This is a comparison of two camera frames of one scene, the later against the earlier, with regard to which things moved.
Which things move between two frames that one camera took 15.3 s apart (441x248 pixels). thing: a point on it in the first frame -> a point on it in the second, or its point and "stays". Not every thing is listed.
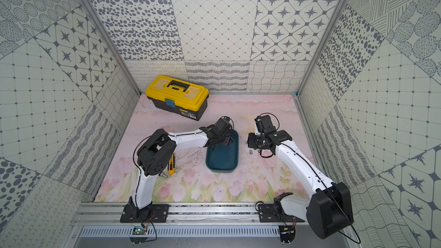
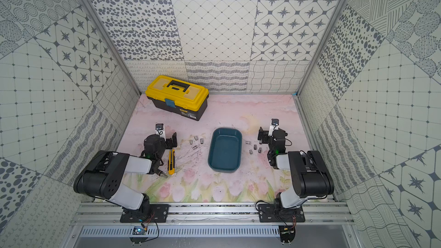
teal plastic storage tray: x=224 y=159 stays
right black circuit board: x=287 y=233 stays
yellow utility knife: x=171 y=165 stays
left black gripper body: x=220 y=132 -> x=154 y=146
